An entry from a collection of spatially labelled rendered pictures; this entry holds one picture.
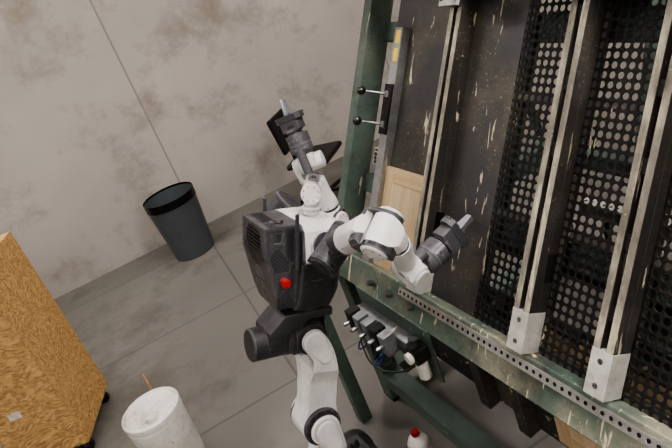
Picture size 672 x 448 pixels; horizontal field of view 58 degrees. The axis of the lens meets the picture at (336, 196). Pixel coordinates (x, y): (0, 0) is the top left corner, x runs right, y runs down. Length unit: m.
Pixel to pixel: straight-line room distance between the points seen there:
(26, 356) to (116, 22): 3.07
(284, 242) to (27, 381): 2.13
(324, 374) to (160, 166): 3.94
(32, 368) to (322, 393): 1.86
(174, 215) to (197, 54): 1.50
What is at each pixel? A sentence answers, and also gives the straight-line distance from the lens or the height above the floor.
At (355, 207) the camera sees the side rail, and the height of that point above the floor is 1.03.
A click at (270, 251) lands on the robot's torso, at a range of 1.91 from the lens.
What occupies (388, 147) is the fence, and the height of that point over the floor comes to 1.31.
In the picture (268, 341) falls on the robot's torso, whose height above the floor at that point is 1.04.
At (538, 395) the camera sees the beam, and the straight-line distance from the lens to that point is 1.89.
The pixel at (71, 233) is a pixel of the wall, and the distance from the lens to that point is 5.97.
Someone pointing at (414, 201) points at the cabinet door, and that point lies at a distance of 2.31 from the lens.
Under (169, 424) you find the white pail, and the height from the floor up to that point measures 0.32.
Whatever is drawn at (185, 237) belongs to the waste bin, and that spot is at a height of 0.22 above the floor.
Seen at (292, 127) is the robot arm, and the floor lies 1.55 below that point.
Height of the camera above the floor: 2.17
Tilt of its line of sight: 23 degrees down
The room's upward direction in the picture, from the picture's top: 21 degrees counter-clockwise
